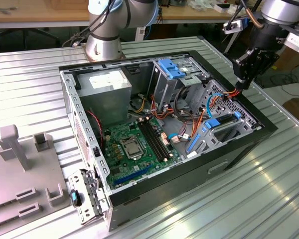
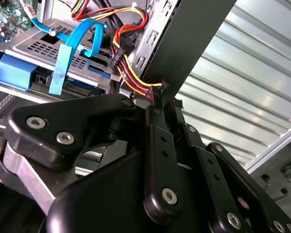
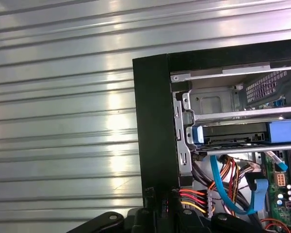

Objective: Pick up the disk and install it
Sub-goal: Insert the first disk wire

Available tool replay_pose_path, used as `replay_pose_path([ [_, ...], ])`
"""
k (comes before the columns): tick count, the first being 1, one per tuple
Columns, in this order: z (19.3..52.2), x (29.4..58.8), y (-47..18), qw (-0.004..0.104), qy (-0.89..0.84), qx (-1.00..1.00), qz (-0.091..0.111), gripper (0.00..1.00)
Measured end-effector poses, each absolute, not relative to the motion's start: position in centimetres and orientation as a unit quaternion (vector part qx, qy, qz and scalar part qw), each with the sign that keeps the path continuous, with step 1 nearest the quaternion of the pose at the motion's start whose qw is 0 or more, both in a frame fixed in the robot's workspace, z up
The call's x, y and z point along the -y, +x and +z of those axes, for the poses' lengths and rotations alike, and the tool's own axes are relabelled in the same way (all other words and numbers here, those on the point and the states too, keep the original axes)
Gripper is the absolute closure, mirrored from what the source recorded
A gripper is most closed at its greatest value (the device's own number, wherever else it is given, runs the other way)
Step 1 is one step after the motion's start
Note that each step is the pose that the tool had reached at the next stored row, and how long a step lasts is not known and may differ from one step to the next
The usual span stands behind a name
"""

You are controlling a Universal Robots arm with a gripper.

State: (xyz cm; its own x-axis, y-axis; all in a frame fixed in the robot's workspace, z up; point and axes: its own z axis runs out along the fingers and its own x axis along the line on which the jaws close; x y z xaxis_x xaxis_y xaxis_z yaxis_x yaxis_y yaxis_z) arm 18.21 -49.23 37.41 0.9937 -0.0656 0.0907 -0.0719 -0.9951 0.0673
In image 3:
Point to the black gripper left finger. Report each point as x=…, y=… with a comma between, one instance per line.
x=143, y=223

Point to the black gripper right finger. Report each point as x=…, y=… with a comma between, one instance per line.
x=186, y=223

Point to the grey metal disk bay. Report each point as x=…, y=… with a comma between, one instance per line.
x=208, y=98

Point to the green motherboard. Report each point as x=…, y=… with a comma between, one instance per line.
x=270, y=174

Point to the black open PC case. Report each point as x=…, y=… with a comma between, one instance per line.
x=155, y=121

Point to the black RAM slot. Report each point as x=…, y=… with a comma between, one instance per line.
x=290, y=162

